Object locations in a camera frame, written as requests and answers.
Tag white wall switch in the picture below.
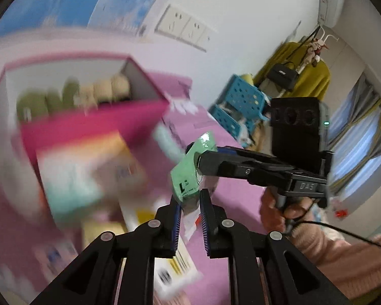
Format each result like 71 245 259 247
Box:
197 28 216 53

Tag yellow tissue pack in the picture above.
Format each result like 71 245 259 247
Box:
83 219 128 255

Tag green plush toy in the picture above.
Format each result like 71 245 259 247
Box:
16 81 80 121

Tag black handbag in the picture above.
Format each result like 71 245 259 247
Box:
266 63 299 91

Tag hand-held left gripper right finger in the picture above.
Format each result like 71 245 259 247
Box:
198 189 350 305

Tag person's right hand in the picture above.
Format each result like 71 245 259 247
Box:
260 188 312 237

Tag white wall socket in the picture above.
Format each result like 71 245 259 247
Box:
155 5 191 37
181 17 210 47

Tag pink cardboard box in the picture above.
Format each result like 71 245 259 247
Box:
0 55 170 156

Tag blue plastic rack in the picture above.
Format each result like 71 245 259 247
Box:
208 74 272 148

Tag large pastel tissue pack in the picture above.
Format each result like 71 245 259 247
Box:
35 130 140 224

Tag colourful wall map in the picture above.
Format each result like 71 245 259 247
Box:
0 0 175 35

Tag tan teddy bear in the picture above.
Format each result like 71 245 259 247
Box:
78 74 131 105

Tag white air conditioner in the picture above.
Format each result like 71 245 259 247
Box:
317 0 348 27

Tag black cable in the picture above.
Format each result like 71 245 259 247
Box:
286 219 381 251

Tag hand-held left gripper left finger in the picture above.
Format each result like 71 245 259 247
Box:
30 194 183 305

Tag small figure toy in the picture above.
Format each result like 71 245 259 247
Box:
303 36 331 67

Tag striped window curtain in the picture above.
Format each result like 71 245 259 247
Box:
328 73 381 204

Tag small green packet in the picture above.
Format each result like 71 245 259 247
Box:
170 131 217 213

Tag yellow garment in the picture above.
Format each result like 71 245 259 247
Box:
252 41 331 102

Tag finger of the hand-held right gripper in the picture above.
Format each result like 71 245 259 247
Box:
214 145 275 166
197 152 293 186

